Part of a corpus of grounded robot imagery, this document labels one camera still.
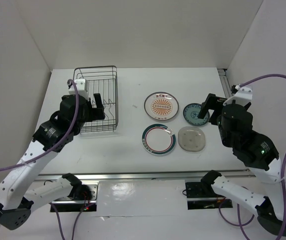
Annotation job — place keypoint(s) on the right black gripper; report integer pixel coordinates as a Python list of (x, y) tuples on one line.
[(213, 103)]

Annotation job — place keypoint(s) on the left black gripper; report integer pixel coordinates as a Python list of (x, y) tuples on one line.
[(95, 113)]

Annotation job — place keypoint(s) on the blue floral small plate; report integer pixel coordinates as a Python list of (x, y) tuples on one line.
[(191, 112)]

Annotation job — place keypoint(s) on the clear glass square plate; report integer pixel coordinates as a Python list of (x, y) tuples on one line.
[(191, 139)]

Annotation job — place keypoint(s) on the orange sunburst pattern plate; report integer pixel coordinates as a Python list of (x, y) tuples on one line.
[(161, 106)]

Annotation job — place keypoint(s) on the teal red rimmed plate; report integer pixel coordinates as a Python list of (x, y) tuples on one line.
[(158, 139)]

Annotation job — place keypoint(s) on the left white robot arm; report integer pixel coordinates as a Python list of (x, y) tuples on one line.
[(17, 200)]

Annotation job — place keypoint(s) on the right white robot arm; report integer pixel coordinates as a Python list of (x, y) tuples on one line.
[(258, 153)]

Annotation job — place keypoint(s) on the metal wire dish rack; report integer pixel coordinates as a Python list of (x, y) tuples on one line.
[(102, 89)]

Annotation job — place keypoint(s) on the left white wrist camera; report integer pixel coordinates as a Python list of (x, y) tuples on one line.
[(80, 85)]

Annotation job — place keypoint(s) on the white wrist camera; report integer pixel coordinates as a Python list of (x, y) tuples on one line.
[(80, 85), (241, 95)]

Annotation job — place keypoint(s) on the aluminium right side rail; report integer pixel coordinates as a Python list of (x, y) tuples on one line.
[(224, 81)]

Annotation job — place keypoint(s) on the aluminium rail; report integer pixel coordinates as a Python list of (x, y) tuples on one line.
[(224, 81), (244, 173)]

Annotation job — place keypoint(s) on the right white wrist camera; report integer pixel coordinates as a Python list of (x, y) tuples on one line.
[(241, 95)]

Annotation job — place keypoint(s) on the aluminium front rail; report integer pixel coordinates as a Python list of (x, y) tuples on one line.
[(244, 173)]

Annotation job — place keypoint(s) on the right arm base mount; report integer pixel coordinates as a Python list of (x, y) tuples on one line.
[(200, 197)]

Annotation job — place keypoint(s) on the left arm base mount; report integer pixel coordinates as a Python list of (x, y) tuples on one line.
[(87, 199)]

